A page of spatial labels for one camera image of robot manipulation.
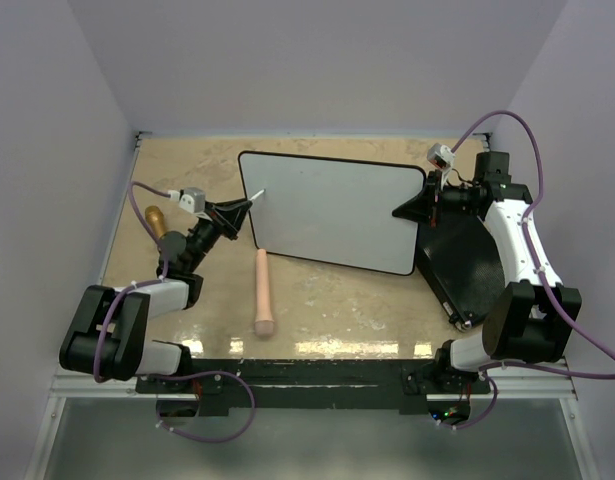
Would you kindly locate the pink toy microphone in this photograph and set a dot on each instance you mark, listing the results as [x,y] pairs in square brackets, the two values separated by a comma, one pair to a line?
[264,324]

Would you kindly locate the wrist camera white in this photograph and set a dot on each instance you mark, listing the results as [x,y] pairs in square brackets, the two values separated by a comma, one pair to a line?
[192,200]
[441,157]

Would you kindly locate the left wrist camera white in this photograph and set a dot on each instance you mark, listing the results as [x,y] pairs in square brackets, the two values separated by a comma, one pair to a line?
[192,200]

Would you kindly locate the black keyboard case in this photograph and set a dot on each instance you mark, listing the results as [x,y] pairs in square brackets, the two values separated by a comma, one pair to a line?
[460,262]

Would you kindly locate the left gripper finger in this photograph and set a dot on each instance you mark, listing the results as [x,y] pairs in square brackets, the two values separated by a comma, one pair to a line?
[234,207]
[232,224]

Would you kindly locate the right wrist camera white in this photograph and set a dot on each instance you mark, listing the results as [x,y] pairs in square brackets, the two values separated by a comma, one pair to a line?
[441,157]

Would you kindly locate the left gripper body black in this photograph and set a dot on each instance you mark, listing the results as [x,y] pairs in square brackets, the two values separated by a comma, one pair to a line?
[206,233]

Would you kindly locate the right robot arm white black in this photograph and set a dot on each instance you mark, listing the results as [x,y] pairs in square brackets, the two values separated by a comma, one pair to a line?
[526,322]

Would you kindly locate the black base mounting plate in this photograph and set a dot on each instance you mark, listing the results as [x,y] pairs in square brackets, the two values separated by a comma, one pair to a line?
[367,384]

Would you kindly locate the white whiteboard black frame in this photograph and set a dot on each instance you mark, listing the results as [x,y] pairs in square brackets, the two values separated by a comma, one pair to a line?
[330,210]

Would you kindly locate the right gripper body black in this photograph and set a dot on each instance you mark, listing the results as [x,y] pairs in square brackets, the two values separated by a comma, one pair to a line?
[456,199]

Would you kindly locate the gold toy microphone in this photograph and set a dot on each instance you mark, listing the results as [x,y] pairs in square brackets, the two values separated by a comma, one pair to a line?
[156,220]

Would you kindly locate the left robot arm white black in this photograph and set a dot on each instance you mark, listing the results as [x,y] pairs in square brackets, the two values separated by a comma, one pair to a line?
[107,336]

